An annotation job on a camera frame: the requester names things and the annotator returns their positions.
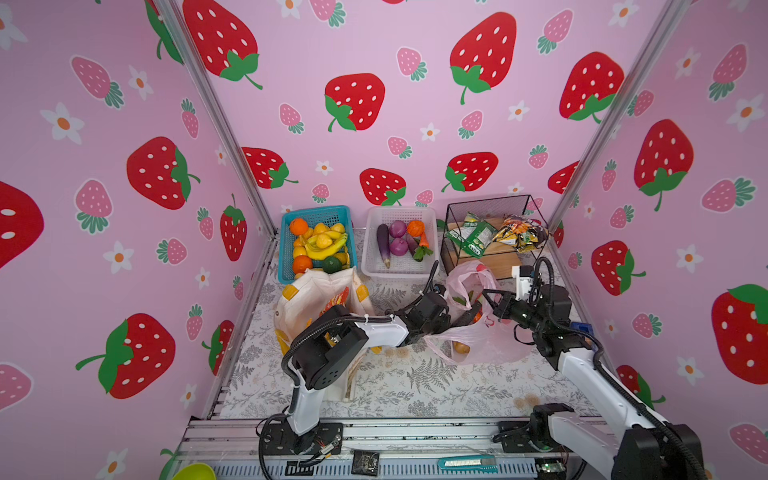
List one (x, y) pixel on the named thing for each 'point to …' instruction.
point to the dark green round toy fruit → (331, 265)
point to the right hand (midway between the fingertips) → (483, 291)
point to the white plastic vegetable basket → (399, 242)
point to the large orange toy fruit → (302, 262)
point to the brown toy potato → (461, 348)
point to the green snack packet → (474, 236)
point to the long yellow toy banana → (325, 253)
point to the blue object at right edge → (583, 326)
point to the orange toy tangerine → (299, 226)
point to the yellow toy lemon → (323, 241)
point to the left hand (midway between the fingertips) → (452, 321)
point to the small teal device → (468, 464)
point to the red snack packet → (339, 299)
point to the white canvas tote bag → (310, 293)
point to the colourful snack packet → (522, 233)
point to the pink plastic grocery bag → (485, 337)
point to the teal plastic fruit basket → (329, 215)
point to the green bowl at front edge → (195, 471)
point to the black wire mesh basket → (506, 262)
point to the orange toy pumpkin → (415, 228)
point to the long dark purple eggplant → (383, 239)
